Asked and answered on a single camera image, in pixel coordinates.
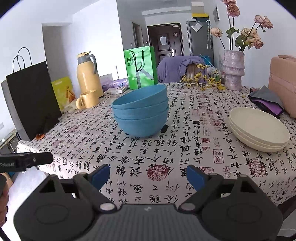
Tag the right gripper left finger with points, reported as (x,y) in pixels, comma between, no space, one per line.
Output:
(89,185)

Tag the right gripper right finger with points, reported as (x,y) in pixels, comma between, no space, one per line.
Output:
(206,187)

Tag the blue bowl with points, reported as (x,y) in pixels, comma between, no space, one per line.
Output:
(146,127)
(140,113)
(142,97)

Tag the cream plate front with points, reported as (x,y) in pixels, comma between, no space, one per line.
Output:
(260,126)

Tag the cream plate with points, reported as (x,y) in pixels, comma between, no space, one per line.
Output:
(257,147)
(260,126)
(261,143)

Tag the person's left hand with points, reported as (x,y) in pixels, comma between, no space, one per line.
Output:
(4,200)

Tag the calligraphy print tablecloth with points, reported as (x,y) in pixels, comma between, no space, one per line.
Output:
(153,170)

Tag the black paper shopping bag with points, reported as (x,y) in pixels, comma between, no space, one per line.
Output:
(31,101)

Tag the yellow ceramic mug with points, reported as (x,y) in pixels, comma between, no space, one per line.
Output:
(88,99)

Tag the yellow-green snack box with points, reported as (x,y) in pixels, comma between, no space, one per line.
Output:
(63,90)

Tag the yellow flower branch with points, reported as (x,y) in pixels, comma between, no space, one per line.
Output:
(197,76)

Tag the purple tissue pack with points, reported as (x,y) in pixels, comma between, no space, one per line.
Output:
(107,82)

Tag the grey and purple cloth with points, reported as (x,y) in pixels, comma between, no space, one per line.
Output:
(266,100)

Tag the yellow thermos jug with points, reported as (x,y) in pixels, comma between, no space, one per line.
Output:
(87,74)

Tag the chair with purple jacket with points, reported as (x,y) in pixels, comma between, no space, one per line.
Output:
(172,69)

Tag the purple textured vase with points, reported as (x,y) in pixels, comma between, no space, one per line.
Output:
(233,68)

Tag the pink small suitcase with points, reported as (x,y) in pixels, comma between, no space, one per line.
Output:
(282,81)

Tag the green paper gift bag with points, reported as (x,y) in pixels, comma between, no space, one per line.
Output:
(141,67)

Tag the dark brown entrance door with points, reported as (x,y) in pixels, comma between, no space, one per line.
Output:
(166,40)

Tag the grey refrigerator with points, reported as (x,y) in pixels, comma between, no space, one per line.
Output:
(200,40)

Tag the dried pink roses bouquet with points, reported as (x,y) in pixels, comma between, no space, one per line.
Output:
(227,36)

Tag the yellow box on refrigerator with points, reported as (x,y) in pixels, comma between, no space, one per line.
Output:
(200,15)

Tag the wall electrical panel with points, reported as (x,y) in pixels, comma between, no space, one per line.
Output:
(216,14)

